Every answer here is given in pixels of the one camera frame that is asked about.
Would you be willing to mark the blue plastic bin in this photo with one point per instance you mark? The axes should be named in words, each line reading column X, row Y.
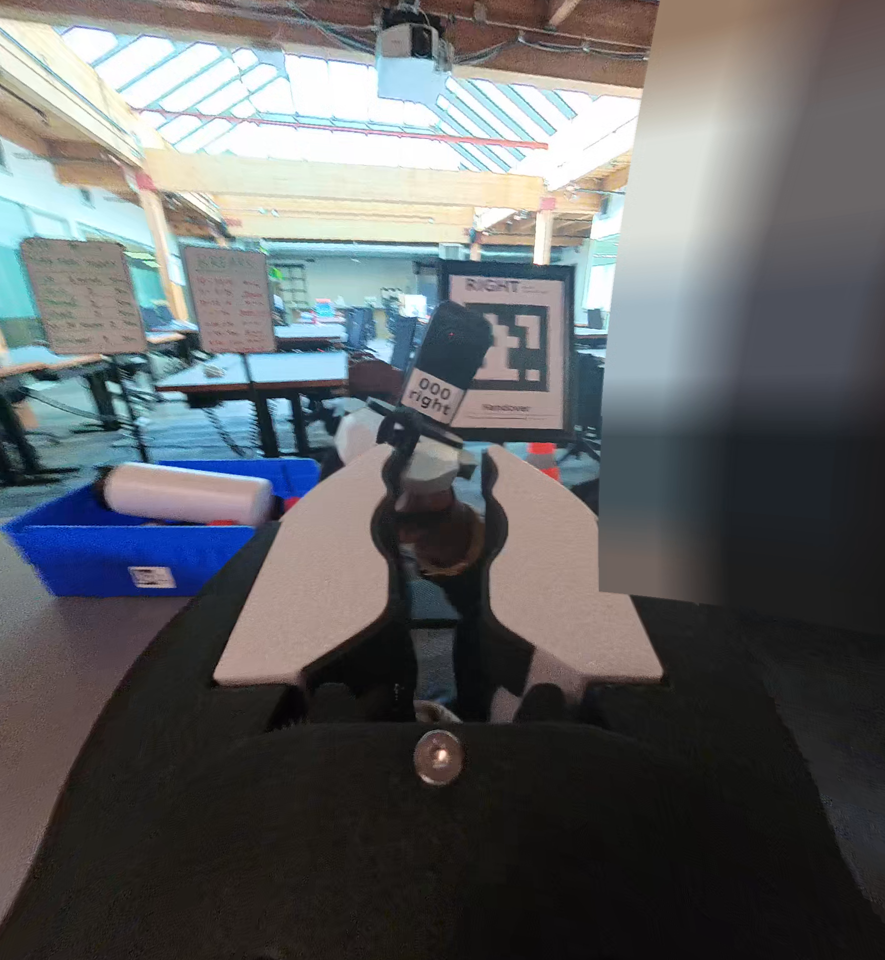
column 75, row 555

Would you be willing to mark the grey top desk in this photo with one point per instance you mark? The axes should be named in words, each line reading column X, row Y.
column 292, row 367

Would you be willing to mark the person's right hand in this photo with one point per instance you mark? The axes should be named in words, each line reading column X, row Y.
column 442, row 536

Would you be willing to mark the white bottle with black cap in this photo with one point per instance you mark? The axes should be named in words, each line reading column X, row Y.
column 187, row 491

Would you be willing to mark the whiteboard with black heading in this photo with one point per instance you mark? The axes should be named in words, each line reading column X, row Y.
column 82, row 296

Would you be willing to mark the orange traffic cone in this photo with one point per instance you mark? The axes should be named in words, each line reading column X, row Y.
column 542, row 459

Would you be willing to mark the whiteboard with green heading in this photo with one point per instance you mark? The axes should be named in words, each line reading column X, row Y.
column 229, row 300

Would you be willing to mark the framed code sign on stand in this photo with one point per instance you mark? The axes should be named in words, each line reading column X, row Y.
column 555, row 300

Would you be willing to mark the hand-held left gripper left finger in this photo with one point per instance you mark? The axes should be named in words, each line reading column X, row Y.
column 307, row 592

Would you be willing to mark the wooden desk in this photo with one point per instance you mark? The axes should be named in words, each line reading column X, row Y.
column 37, row 367

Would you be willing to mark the ceiling projector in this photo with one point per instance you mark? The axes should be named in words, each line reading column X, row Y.
column 412, row 67

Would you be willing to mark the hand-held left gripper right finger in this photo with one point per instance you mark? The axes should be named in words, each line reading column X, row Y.
column 562, row 600

